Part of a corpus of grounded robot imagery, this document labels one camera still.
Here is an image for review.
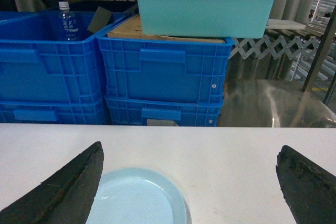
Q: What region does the expandable roller conveyor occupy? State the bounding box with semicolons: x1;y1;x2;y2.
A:
230;29;322;60

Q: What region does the blue crate lower right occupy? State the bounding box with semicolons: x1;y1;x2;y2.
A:
105;96;224;127

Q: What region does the blue crate upper left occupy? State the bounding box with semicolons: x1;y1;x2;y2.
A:
1;11;125;104

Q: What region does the brown cardboard sheet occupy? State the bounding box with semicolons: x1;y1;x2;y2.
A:
106;14;226;44

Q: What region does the blue crate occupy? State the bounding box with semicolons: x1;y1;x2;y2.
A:
1;99;110;125
1;11;125;104
97;15;234;104
105;96;224;127

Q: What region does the blue crate lower left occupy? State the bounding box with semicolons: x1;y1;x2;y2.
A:
1;99;110;125

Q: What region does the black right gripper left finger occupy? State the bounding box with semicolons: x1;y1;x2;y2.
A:
1;141;104;223

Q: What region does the dark grey foam block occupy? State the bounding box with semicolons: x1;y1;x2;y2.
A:
87;6;113;35

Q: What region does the teal plastic bin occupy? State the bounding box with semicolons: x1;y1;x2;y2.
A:
137;0;274;39

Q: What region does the clear water bottle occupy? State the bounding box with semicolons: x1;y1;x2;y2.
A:
58;1;80;41

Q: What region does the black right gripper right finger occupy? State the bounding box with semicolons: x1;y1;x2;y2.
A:
276;145;335;223

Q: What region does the blue crate upper right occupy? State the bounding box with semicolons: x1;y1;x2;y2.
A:
97;15;234;104

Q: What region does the light blue round tray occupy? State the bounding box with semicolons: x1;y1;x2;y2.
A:
87;168;188;223

